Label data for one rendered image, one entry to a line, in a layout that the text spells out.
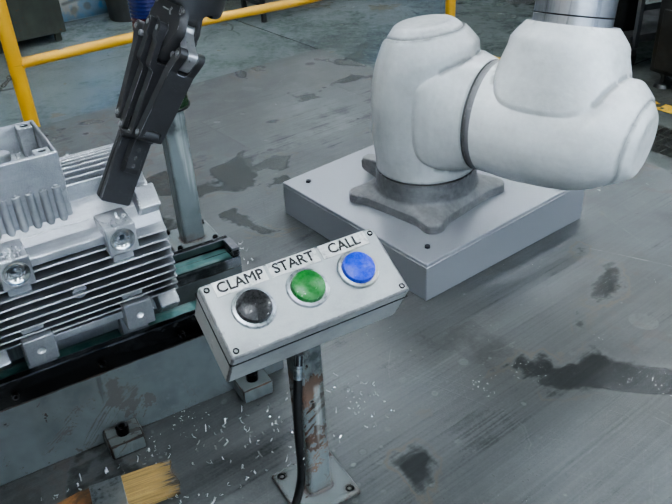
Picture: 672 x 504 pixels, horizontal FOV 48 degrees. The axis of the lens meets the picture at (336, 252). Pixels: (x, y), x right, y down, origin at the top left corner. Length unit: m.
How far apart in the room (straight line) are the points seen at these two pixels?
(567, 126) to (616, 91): 0.07
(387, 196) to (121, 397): 0.50
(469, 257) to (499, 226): 0.07
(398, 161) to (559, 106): 0.26
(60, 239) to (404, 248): 0.49
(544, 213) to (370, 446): 0.51
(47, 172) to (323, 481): 0.41
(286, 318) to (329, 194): 0.62
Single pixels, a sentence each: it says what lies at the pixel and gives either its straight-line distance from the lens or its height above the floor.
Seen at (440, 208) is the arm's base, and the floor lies 0.89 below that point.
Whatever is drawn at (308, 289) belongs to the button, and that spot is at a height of 1.07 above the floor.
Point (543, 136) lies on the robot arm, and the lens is 0.97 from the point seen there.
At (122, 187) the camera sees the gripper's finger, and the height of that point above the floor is 1.10.
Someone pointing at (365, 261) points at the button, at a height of 1.07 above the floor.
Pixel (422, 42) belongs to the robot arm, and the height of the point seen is 1.13.
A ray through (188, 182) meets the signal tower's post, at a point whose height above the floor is 0.91.
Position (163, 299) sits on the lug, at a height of 0.96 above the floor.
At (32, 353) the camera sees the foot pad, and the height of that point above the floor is 0.97.
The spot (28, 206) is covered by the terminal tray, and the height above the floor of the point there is 1.10.
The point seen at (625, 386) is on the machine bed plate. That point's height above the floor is 0.80.
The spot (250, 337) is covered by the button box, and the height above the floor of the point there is 1.05.
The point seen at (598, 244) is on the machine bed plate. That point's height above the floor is 0.80.
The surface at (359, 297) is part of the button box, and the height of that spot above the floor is 1.05.
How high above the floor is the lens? 1.43
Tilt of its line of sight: 32 degrees down
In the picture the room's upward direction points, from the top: 3 degrees counter-clockwise
